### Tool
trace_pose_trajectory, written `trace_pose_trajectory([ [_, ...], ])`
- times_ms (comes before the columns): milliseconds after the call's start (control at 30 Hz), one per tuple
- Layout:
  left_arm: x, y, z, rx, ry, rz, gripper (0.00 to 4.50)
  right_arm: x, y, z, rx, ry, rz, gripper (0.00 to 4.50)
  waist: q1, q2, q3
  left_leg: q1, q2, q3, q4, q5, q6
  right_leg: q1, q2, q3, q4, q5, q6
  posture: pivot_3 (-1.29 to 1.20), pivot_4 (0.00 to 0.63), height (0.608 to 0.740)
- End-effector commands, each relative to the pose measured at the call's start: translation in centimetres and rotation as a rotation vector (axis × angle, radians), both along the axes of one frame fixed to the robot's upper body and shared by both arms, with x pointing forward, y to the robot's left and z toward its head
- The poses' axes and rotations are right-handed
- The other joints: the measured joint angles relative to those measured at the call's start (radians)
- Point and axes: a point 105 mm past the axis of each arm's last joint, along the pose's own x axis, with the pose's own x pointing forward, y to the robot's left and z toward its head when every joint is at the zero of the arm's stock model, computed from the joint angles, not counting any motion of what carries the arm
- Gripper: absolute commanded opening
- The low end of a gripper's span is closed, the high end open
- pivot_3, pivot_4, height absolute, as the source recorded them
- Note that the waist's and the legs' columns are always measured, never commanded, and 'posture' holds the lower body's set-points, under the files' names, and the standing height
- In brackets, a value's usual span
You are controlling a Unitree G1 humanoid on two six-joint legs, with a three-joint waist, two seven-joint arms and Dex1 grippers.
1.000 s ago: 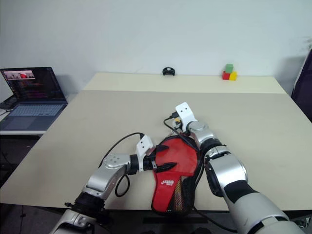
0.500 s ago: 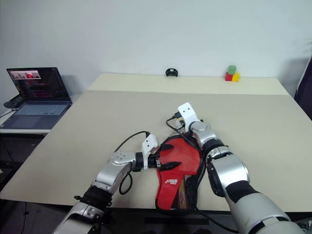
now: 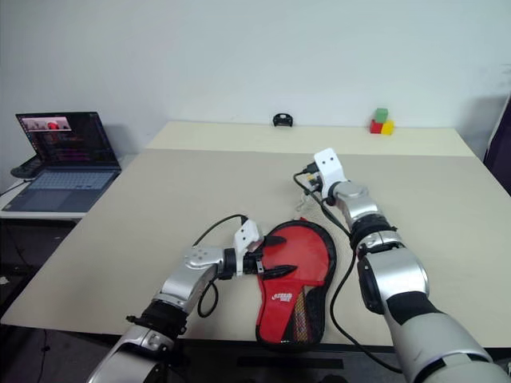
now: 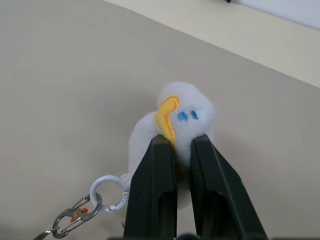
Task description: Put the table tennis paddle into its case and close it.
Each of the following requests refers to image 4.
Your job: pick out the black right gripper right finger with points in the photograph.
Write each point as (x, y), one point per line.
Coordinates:
(217, 195)

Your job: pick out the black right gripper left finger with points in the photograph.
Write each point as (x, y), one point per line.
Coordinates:
(152, 190)

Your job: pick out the silver carabiner clip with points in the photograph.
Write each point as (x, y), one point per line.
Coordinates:
(75, 214)

